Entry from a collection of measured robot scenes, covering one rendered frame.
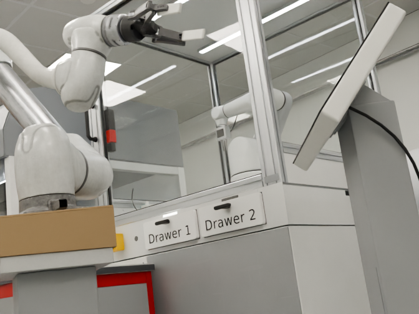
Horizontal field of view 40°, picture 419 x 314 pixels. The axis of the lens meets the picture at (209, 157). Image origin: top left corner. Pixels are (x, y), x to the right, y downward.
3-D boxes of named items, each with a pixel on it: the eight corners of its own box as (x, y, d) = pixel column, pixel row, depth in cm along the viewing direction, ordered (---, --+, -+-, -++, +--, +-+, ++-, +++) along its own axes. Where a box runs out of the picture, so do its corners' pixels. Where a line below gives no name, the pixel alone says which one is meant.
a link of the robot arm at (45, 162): (4, 202, 158) (-2, 126, 162) (45, 207, 175) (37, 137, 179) (55, 190, 153) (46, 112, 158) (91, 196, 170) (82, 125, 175)
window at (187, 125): (264, 174, 202) (227, -66, 224) (111, 218, 257) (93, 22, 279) (264, 174, 202) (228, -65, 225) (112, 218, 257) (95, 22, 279)
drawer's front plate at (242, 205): (263, 223, 196) (258, 192, 198) (201, 237, 214) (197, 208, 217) (266, 223, 197) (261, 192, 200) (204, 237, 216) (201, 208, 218)
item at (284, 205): (288, 224, 191) (282, 181, 194) (100, 264, 256) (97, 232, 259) (408, 225, 261) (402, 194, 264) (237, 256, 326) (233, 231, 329)
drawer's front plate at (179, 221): (196, 238, 216) (192, 209, 219) (145, 250, 234) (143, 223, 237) (199, 238, 217) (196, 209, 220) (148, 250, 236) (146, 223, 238)
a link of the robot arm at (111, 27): (98, 37, 162) (115, 35, 159) (105, 9, 165) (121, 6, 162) (116, 52, 170) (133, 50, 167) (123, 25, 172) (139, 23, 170)
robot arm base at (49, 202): (28, 212, 146) (27, 191, 147) (7, 227, 164) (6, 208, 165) (97, 208, 156) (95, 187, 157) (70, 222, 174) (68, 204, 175)
